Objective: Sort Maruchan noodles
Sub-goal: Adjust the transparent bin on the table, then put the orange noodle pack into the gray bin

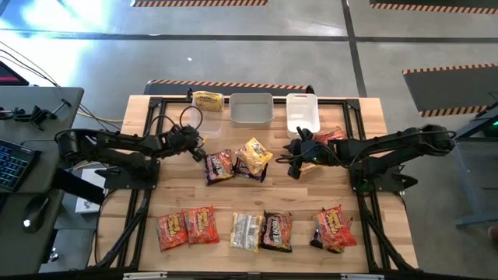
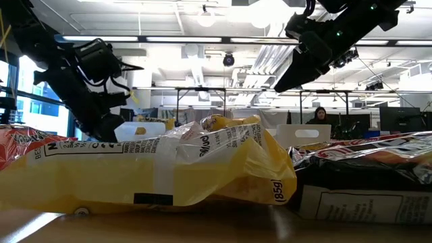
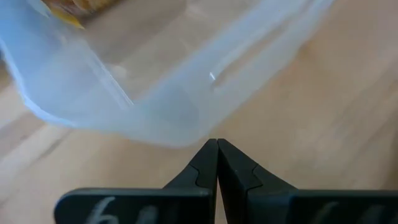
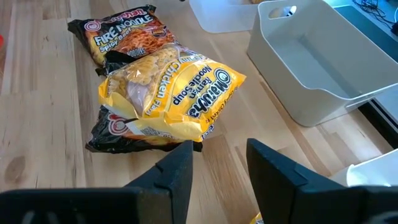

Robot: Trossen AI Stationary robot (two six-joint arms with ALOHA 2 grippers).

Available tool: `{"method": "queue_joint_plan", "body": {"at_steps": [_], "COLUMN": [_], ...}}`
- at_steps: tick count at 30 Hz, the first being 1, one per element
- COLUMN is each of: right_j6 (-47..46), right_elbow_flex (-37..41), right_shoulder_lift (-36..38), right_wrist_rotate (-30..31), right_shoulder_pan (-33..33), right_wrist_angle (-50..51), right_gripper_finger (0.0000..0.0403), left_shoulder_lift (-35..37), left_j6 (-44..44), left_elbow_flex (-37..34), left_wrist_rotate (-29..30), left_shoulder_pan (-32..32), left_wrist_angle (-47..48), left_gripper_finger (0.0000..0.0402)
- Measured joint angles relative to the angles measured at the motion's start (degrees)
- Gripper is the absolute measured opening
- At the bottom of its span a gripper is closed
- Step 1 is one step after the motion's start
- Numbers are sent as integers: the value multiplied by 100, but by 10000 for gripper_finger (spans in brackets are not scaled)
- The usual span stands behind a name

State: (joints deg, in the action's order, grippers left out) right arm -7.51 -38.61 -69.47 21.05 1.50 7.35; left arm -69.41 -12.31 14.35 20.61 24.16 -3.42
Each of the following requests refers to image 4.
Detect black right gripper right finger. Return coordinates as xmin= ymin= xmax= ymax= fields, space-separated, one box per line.
xmin=246 ymin=138 xmax=398 ymax=224

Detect white plastic bin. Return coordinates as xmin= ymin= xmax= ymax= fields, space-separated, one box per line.
xmin=246 ymin=0 xmax=398 ymax=128
xmin=329 ymin=148 xmax=398 ymax=188

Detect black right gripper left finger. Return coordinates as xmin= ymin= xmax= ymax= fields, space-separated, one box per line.
xmin=0 ymin=139 xmax=194 ymax=224

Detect black floor cables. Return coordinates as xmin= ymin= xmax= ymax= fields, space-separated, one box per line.
xmin=352 ymin=0 xmax=391 ymax=29

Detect black Maruchan fire noodle pack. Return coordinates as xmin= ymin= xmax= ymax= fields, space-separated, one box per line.
xmin=85 ymin=105 xmax=203 ymax=154
xmin=67 ymin=4 xmax=178 ymax=78

